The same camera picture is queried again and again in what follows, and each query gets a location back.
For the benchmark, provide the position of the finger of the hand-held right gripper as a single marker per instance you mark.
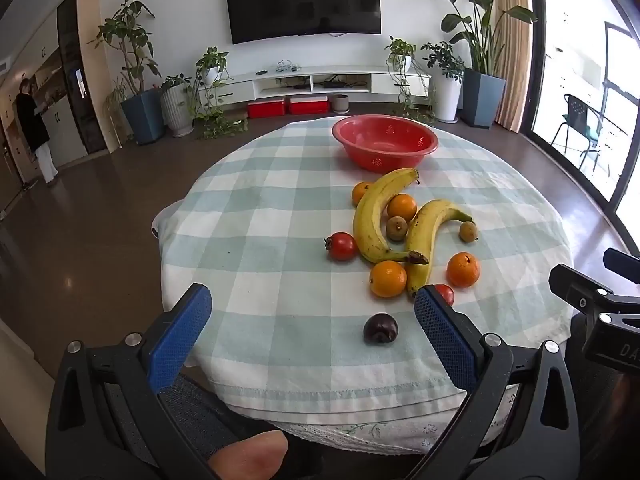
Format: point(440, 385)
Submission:
point(580, 285)
point(625, 262)

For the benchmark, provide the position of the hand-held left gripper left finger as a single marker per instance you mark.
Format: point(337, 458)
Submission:
point(180, 340)

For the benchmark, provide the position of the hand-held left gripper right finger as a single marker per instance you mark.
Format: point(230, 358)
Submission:
point(445, 335)

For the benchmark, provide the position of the red tomato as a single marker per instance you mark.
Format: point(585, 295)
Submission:
point(446, 294)
point(342, 246)

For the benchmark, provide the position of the dark purple plum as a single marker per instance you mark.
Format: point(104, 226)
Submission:
point(381, 329)

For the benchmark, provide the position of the orange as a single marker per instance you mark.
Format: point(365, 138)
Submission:
point(463, 271)
point(388, 280)
point(360, 194)
point(402, 207)

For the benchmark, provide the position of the brown kiwi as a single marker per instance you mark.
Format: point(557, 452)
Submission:
point(468, 231)
point(396, 229)

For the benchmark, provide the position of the yellow banana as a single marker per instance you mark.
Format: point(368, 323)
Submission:
point(367, 220)
point(425, 230)

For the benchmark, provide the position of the red plastic colander bowl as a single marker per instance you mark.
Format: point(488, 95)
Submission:
point(385, 132)

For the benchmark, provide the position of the person's right forearm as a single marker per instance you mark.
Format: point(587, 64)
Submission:
point(625, 420)

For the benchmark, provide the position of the white lace cloth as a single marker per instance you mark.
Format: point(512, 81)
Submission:
point(390, 432)

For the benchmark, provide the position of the human thumb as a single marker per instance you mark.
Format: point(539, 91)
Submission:
point(250, 452)

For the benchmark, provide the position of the green white checked tablecloth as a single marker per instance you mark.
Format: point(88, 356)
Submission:
point(280, 240)

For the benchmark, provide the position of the black balcony chair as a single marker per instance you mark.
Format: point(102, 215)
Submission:
point(580, 110)

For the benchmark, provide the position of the large-leaf plant in blue pot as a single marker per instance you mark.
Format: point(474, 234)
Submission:
point(482, 100)

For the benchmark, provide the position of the leafy tree in blue pot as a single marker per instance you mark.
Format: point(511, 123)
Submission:
point(142, 117)

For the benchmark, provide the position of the plant in white ribbed pot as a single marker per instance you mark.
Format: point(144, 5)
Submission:
point(177, 110)

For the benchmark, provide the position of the beige curtain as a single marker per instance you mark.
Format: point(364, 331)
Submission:
point(515, 60)

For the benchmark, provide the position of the schefflera in tall white pot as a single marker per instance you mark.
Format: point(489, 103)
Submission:
point(446, 95)

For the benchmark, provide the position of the black framed glass door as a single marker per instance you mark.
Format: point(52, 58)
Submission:
point(539, 35)

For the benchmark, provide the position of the red storage box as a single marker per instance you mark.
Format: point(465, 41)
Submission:
point(308, 105)
point(266, 109)

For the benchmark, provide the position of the dark tall cabinet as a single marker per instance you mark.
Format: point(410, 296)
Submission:
point(85, 110)

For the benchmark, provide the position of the empty grey plant pot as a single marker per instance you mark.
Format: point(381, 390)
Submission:
point(341, 104)

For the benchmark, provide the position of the white television cabinet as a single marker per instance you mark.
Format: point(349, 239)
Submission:
point(390, 82)

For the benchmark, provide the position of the black media device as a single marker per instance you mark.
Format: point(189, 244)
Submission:
point(345, 83)

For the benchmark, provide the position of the trailing pothos in white pot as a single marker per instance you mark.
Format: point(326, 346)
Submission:
point(400, 50)
point(212, 60)

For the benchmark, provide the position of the black wall television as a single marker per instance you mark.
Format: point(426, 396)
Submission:
point(300, 0)

